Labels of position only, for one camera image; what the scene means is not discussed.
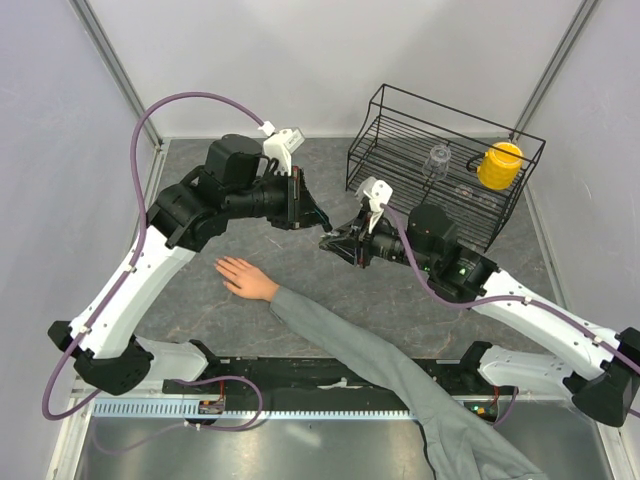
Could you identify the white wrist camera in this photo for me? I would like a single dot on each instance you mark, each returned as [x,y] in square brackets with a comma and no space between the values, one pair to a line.
[376,194]
[280,145]

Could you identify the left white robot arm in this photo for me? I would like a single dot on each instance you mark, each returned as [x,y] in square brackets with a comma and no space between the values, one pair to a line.
[240,178]

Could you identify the black wire rack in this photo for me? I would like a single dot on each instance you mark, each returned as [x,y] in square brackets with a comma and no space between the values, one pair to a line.
[395,139]

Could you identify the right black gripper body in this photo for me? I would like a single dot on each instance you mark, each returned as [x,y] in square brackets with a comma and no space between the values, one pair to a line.
[364,245]

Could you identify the glitter nail polish bottle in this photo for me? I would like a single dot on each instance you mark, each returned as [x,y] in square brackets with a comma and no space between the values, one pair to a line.
[326,242]

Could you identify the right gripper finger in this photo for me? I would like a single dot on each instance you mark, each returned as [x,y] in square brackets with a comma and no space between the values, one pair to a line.
[348,230]
[345,249]

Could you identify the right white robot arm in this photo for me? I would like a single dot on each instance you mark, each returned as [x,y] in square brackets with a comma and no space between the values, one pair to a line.
[595,366]

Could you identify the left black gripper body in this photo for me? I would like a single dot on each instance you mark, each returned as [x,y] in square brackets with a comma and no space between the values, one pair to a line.
[293,197]

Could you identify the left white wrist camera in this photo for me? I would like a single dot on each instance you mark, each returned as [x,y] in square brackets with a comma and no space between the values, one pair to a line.
[280,145]

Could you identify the grey sleeved forearm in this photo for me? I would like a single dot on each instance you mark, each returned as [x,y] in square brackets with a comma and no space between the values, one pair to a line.
[458,444]

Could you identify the person's bare hand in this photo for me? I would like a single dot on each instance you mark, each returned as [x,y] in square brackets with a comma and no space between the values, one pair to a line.
[246,280]

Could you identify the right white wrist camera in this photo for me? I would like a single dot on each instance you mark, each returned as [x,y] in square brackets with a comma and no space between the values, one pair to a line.
[376,194]

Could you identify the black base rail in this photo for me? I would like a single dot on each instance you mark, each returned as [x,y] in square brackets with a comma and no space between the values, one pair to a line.
[327,382]

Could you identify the clear glass cup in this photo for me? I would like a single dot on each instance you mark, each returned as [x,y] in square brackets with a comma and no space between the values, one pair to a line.
[436,166]

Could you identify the white slotted cable duct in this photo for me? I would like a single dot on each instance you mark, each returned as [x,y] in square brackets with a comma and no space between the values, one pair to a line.
[179,408]

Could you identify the yellow mug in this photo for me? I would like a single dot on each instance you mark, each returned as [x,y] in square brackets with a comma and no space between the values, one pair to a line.
[497,168]

